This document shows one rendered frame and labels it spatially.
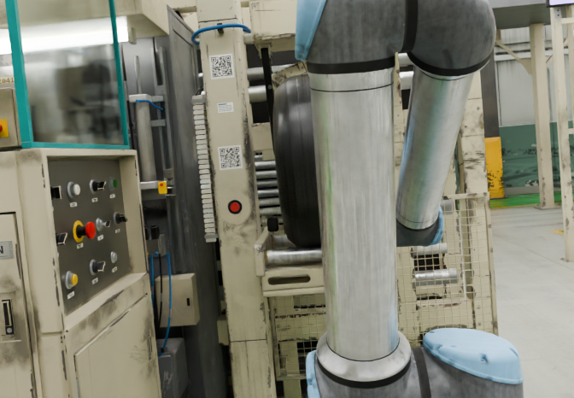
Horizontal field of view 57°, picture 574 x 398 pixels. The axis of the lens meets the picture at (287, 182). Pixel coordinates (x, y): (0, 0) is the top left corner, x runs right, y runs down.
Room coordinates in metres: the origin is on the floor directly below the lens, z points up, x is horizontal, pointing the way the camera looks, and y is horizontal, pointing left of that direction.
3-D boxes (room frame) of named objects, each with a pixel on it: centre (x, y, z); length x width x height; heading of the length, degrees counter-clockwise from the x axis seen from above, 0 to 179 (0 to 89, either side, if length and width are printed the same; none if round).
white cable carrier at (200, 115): (1.72, 0.26, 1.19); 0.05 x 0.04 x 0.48; 177
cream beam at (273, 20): (2.04, -0.23, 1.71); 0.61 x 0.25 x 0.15; 87
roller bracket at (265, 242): (1.76, 0.09, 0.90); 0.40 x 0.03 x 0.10; 177
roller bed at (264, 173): (2.14, 0.11, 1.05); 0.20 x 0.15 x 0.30; 87
